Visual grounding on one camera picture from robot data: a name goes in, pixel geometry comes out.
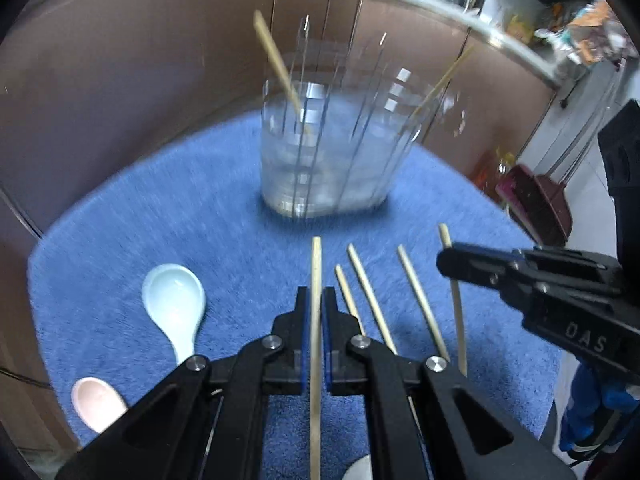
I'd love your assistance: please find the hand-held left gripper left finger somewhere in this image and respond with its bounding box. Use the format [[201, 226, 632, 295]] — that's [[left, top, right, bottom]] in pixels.
[[55, 286, 313, 480]]

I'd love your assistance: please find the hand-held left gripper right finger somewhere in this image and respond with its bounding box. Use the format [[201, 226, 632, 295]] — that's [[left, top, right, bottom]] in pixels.
[[322, 286, 578, 480]]

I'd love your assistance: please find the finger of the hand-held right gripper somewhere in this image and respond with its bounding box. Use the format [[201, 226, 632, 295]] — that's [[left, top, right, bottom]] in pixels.
[[436, 242, 531, 292]]

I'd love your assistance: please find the wooden chopstick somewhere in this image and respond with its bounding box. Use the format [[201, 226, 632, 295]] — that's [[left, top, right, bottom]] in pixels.
[[334, 265, 366, 338], [347, 243, 398, 357], [438, 223, 468, 378], [397, 245, 451, 363], [412, 45, 476, 113], [310, 236, 323, 480], [252, 9, 306, 113]]

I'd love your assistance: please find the white ceramic spoon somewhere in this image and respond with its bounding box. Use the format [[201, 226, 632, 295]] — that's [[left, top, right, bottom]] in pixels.
[[342, 455, 373, 480]]

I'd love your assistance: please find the light blue ceramic spoon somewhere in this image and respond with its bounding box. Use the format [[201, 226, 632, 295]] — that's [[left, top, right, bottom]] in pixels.
[[141, 263, 207, 368]]

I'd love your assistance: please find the clear plastic utensil holder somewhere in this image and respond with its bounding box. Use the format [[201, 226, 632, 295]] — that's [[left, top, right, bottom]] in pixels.
[[259, 77, 428, 220]]

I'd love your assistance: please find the pink ceramic spoon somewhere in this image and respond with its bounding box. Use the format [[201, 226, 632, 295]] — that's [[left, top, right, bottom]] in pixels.
[[71, 377, 128, 435]]

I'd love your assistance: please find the person's right hand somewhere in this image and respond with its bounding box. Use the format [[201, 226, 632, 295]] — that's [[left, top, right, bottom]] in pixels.
[[559, 360, 640, 457]]

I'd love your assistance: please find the maroon dustpan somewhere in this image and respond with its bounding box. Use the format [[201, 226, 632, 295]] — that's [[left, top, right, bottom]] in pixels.
[[497, 162, 573, 247]]

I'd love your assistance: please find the orange liquid bottle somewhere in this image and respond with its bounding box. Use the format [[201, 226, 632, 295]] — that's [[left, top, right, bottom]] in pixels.
[[472, 147, 516, 196]]

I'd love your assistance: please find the blue fluffy towel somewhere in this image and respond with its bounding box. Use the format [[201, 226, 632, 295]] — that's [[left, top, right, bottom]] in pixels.
[[27, 110, 563, 480]]

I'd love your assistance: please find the cluttered storage shelf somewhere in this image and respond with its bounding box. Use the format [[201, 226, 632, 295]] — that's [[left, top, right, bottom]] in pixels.
[[480, 0, 640, 91]]

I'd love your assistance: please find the brown cabinet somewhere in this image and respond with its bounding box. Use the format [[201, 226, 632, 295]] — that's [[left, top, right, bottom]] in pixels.
[[0, 0, 561, 241]]

